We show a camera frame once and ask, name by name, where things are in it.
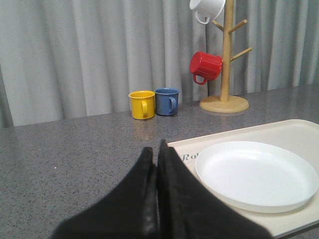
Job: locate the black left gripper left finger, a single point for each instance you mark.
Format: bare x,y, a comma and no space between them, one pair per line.
129,211

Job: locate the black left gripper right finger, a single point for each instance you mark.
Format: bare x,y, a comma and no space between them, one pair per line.
187,210

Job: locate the white round plate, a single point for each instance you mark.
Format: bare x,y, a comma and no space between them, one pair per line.
257,177

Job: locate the yellow enamel mug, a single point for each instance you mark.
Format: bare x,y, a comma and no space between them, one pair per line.
142,104

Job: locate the wooden mug tree stand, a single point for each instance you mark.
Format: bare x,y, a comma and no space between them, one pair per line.
226,103

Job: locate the blue enamel mug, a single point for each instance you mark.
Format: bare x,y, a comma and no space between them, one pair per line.
166,101

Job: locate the cream rabbit print tray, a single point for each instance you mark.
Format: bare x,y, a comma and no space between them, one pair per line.
300,137

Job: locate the red enamel mug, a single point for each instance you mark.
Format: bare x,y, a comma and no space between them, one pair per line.
205,67

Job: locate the grey pleated curtain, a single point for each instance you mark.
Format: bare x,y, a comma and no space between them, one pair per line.
64,59

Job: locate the white enamel mug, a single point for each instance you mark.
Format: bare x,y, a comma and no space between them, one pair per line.
206,10

